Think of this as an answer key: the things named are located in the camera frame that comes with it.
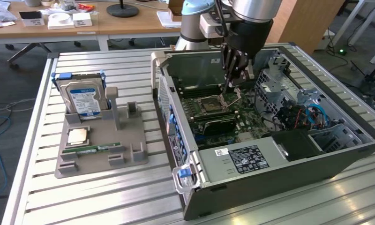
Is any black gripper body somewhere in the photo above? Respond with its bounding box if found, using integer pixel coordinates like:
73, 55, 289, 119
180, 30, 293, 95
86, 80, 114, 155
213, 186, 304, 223
221, 19, 274, 59

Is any black graphics card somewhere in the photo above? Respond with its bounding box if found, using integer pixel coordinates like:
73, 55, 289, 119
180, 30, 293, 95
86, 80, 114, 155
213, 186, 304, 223
201, 116, 238, 136

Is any metal socket cover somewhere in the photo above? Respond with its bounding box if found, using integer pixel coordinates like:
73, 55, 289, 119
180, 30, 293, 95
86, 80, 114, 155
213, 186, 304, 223
217, 85, 241, 108

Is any perforated metal drive cage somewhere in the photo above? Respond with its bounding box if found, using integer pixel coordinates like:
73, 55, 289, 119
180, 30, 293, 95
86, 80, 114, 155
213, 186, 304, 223
254, 67, 304, 118

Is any CPU socket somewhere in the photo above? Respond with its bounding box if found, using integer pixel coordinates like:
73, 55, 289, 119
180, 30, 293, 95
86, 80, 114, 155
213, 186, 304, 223
198, 95, 228, 113

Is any green motherboard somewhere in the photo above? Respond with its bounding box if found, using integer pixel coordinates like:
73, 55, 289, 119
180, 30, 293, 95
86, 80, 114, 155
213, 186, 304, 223
170, 77, 284, 150

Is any wooden cabinet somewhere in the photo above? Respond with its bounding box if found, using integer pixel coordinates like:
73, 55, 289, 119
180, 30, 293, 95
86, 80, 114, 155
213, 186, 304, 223
264, 0, 345, 54

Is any brown cardboard box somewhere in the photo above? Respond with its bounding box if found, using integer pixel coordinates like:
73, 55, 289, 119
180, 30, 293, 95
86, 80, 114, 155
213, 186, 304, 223
168, 0, 185, 23

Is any white paper stack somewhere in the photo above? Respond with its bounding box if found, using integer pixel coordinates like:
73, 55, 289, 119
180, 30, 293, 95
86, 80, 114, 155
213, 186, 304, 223
156, 10, 184, 29

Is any silver chipset heatsink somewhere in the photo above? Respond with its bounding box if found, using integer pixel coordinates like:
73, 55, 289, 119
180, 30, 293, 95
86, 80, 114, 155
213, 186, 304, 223
236, 132, 256, 143

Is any metal disk bay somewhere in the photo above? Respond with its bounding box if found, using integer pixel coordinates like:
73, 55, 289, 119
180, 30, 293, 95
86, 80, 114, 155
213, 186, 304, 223
307, 123, 363, 153

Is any grey power supply unit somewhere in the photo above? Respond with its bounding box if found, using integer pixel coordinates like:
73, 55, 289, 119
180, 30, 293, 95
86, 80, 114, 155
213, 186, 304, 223
197, 136, 292, 184

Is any black round lamp base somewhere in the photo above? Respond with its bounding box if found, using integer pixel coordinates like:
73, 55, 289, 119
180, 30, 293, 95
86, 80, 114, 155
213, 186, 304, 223
105, 0, 140, 17

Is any blue case latch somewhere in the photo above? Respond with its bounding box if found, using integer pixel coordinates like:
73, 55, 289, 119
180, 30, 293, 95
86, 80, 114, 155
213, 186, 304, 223
177, 165, 192, 179

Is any grey parts rack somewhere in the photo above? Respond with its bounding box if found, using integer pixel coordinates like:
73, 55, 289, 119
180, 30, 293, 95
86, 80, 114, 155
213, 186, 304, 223
54, 86, 149, 179

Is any hard disk in blue caddy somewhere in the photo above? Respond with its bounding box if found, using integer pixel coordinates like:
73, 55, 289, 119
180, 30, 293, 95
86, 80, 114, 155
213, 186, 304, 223
50, 70, 109, 120

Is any open grey PC case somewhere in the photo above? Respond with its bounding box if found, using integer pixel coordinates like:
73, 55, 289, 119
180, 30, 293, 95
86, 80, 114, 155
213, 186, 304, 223
149, 43, 375, 221

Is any plain white box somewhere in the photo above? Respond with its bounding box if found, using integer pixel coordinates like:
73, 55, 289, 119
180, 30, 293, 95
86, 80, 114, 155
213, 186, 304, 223
71, 12, 93, 28

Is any red small item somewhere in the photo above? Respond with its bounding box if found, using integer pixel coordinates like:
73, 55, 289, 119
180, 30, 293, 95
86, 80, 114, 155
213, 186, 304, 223
77, 2, 94, 12

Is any copper-topped CPU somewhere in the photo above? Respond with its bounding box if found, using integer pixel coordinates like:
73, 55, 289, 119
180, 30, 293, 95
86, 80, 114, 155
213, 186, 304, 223
66, 128, 89, 146

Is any white box with tape roll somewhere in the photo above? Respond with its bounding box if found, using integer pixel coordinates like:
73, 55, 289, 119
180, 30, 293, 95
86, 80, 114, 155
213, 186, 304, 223
46, 13, 75, 30

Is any white box with black top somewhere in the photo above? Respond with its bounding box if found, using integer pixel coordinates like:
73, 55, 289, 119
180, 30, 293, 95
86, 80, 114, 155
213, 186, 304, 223
18, 11, 45, 27

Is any wooden desk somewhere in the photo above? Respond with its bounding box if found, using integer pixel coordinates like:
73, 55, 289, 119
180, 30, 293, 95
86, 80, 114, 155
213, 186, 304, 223
0, 0, 270, 45

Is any clear plastic bag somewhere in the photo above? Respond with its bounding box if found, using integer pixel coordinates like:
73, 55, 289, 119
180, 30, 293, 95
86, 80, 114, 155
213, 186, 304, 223
0, 1, 18, 23

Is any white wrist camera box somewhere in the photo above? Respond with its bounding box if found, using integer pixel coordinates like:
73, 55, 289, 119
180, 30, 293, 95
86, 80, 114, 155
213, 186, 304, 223
198, 13, 234, 38

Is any blue wire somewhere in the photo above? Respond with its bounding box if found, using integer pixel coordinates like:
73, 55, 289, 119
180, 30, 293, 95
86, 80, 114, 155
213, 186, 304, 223
304, 103, 331, 129

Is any white desk frame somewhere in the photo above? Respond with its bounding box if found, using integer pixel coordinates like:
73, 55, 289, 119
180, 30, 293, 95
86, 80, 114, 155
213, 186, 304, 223
331, 0, 375, 64

